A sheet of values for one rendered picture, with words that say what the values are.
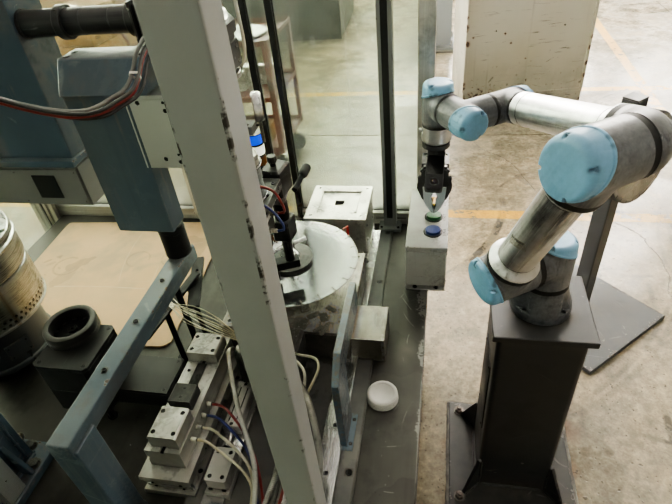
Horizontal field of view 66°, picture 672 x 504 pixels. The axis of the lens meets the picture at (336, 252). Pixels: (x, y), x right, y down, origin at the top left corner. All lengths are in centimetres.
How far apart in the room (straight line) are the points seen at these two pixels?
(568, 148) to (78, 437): 90
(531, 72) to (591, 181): 348
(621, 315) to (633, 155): 170
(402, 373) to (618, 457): 107
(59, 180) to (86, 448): 49
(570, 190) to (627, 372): 155
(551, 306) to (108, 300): 122
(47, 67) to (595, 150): 90
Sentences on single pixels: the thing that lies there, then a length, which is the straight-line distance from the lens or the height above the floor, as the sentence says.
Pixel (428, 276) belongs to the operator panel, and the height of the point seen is 80.
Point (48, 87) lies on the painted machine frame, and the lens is 105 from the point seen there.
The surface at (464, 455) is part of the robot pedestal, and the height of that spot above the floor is 1.
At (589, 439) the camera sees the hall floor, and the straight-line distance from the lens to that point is 216.
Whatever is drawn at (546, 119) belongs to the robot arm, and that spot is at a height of 126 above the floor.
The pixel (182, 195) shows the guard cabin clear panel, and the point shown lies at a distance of 189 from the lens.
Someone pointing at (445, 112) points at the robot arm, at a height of 124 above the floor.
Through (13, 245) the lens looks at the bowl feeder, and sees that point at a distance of 144.
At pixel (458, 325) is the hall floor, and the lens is 241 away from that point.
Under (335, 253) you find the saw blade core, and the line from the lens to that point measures 128.
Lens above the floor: 175
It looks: 38 degrees down
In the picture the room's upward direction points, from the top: 7 degrees counter-clockwise
